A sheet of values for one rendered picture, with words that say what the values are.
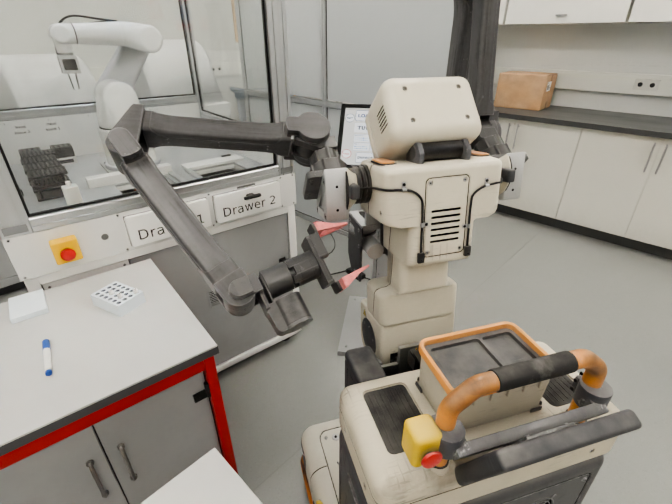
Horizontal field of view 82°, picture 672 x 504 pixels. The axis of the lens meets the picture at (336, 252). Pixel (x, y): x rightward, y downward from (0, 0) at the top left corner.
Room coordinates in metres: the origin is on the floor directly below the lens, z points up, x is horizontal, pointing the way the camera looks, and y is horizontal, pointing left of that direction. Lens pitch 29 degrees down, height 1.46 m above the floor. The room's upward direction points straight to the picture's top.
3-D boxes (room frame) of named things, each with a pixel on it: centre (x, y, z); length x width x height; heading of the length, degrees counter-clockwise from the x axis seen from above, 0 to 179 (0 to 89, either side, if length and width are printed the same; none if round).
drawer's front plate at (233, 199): (1.49, 0.36, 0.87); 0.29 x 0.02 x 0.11; 129
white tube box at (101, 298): (0.95, 0.65, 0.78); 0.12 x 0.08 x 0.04; 63
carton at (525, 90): (3.74, -1.69, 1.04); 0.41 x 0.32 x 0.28; 47
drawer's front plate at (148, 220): (1.29, 0.60, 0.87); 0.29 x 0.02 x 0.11; 129
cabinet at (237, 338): (1.70, 0.86, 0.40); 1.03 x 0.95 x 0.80; 129
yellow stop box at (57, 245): (1.07, 0.85, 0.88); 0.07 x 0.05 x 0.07; 129
